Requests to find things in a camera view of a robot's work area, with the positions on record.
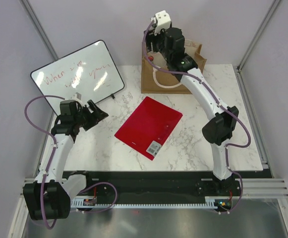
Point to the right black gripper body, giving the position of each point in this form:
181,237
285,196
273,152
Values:
156,42

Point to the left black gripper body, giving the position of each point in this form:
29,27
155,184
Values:
77,118

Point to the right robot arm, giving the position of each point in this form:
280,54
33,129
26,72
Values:
221,118

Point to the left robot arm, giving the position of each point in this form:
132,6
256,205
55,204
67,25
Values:
49,197

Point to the jute canvas tote bag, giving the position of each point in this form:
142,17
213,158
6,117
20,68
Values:
156,82

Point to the white dry-erase board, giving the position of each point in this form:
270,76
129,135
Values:
89,73

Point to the red plastic folder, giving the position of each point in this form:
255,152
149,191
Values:
148,127

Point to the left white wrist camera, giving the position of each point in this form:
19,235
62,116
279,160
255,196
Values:
77,97

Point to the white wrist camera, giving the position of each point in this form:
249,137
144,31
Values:
161,21
77,97

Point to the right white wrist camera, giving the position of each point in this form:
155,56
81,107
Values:
161,21

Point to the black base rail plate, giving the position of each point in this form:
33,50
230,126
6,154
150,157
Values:
164,187

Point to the white slotted cable duct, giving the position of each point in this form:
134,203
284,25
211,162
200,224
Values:
86,203

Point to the aluminium frame rail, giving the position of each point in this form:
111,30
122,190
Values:
252,119

